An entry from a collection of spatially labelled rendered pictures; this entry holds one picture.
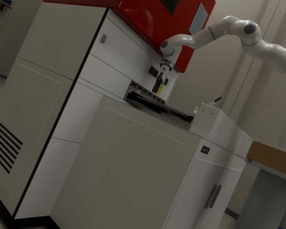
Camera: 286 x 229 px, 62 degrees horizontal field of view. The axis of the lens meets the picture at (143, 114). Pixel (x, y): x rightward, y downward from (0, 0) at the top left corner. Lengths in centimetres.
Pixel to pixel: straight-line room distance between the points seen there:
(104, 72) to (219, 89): 327
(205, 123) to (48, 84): 85
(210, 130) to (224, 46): 375
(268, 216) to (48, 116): 113
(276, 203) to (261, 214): 8
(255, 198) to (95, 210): 75
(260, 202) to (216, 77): 346
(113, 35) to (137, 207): 86
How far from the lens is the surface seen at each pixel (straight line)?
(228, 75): 444
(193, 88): 460
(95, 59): 127
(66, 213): 142
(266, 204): 125
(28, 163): 137
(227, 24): 149
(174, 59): 150
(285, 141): 128
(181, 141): 103
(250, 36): 137
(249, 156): 124
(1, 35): 1035
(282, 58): 138
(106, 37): 130
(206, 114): 108
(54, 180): 141
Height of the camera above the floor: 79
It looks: 1 degrees up
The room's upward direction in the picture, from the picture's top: 24 degrees clockwise
